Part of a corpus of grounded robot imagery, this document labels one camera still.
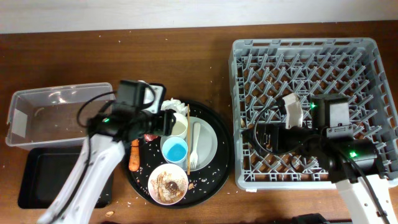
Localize white bowl with leftovers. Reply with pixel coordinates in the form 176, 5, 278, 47
147, 164, 189, 206

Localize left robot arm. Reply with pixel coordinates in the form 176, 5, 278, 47
38, 80, 176, 223

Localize light blue cup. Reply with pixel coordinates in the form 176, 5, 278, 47
160, 137, 188, 170

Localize clear plastic bin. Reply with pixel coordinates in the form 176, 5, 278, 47
5, 82, 113, 151

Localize grey round plate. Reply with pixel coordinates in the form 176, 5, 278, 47
159, 116, 218, 172

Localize red snack wrapper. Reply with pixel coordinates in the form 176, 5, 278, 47
144, 134, 158, 142

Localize white plastic fork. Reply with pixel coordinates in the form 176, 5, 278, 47
190, 122, 201, 170

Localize nut shell on table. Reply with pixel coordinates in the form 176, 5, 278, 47
105, 211, 114, 217

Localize round black serving tray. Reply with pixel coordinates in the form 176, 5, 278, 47
121, 100, 234, 209

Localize grey plastic dishwasher rack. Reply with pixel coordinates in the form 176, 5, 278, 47
229, 38, 397, 191

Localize crumpled white napkin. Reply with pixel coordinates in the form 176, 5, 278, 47
160, 98, 188, 116

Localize white paper cup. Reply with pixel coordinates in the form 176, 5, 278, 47
171, 113, 188, 139

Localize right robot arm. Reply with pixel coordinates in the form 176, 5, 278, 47
243, 93, 397, 223

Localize wooden chopstick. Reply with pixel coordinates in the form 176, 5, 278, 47
187, 104, 191, 176

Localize orange carrot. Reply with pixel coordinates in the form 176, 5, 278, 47
129, 139, 140, 172

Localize black rectangular tray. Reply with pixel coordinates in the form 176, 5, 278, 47
17, 146, 114, 210

